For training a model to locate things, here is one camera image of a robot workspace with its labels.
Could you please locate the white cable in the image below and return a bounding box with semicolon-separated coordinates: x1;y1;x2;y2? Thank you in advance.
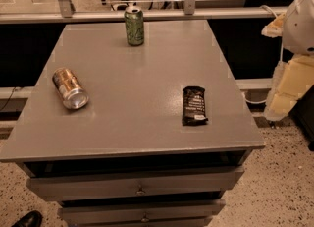
260;4;279;19

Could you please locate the top grey drawer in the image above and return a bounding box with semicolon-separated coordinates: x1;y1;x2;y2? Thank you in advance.
26;166;244;201

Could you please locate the metal railing frame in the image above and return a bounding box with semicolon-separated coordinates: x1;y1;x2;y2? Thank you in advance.
0;0;314;25

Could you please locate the green soda can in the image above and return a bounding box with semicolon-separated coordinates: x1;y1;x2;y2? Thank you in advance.
124;6;144;46

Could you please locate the grey drawer cabinet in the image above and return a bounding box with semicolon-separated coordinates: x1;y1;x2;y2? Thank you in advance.
0;21;263;227

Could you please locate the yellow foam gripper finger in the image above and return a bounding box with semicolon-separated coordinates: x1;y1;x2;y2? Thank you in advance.
264;55;314;121

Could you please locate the black shoe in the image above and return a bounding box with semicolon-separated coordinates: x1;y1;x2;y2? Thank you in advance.
12;210;42;227

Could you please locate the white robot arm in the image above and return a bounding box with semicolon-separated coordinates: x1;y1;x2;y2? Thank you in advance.
262;0;314;121

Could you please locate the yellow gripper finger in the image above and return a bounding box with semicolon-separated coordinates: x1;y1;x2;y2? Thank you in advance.
261;13;286;38

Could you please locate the black snack bar wrapper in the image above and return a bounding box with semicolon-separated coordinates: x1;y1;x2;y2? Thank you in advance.
182;86;208;126

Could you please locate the orange soda can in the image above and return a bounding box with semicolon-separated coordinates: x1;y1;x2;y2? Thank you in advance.
52;68;89;110

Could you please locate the grey drawer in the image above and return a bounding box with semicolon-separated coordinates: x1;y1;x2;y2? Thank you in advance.
59;199;225;225
26;166;244;201

